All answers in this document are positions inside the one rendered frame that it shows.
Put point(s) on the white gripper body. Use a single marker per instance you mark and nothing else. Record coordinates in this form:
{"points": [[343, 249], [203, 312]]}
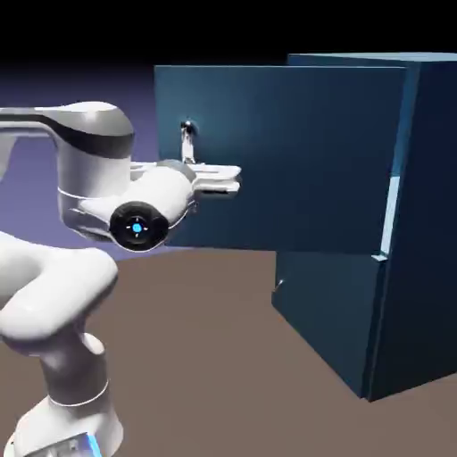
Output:
{"points": [[217, 178]]}

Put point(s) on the large blue cabinet door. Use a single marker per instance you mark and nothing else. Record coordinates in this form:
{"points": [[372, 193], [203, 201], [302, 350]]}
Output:
{"points": [[292, 160]]}

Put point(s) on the small blue cabinet door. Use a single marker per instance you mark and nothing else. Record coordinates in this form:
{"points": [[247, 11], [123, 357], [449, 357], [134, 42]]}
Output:
{"points": [[325, 321]]}

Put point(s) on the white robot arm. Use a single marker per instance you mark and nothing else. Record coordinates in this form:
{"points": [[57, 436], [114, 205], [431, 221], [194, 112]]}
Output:
{"points": [[93, 167]]}

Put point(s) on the blue cabinet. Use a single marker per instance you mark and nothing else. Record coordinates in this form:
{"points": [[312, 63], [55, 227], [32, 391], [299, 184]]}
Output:
{"points": [[428, 214]]}

